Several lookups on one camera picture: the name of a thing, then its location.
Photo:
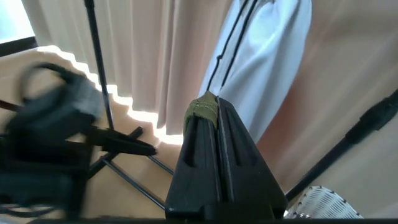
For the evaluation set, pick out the green printed shirt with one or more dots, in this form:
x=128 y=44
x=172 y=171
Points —
x=202 y=109

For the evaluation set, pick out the black clothes rack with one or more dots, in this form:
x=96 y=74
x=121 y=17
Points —
x=99 y=62

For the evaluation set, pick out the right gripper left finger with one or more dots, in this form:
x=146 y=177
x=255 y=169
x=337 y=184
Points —
x=192 y=186

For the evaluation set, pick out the window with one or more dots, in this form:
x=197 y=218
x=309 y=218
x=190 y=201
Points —
x=12 y=18

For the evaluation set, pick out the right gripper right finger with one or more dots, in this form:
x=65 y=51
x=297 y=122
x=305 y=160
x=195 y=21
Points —
x=255 y=193

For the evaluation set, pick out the white laundry basket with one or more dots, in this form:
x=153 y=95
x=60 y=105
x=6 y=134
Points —
x=323 y=205

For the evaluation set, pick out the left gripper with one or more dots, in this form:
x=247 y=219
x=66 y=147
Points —
x=46 y=149

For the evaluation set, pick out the pale grey shorts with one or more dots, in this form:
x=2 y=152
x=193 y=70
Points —
x=267 y=62

